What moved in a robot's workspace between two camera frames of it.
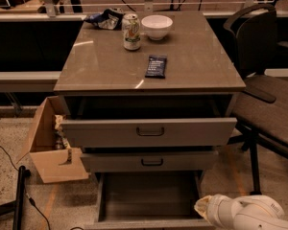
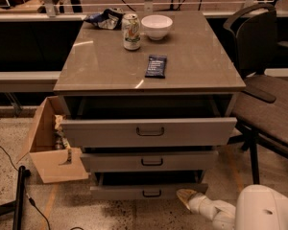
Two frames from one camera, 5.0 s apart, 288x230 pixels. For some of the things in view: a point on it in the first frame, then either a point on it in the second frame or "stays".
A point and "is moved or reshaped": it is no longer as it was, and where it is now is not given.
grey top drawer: [149, 121] stays
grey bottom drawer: [154, 200] is moved or reshaped
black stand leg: [13, 209] stays
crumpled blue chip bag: [109, 19] stays
